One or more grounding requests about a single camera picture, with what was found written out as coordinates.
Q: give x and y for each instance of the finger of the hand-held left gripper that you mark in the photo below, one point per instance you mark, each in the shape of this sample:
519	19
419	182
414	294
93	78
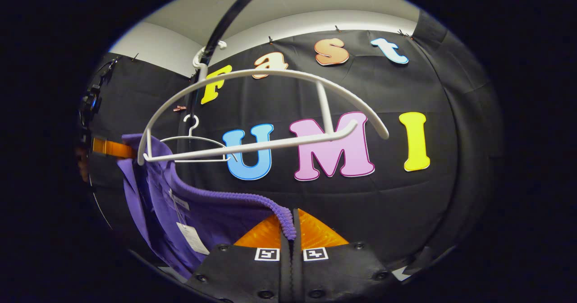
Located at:
112	148

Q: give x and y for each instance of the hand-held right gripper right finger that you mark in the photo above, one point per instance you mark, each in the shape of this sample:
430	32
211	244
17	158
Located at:
342	271

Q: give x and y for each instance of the black clothes rack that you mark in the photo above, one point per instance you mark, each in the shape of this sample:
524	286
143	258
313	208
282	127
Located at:
225	25

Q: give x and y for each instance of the small white clothes hanger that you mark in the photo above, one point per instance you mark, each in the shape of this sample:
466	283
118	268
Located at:
192	132

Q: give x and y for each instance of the large white clothes hanger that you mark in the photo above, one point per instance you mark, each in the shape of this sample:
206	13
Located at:
324	109

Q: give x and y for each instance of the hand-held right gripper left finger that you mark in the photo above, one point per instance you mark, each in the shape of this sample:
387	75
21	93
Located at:
239	271

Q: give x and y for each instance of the black backdrop cloth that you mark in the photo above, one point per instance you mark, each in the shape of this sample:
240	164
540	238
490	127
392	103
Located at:
405	204

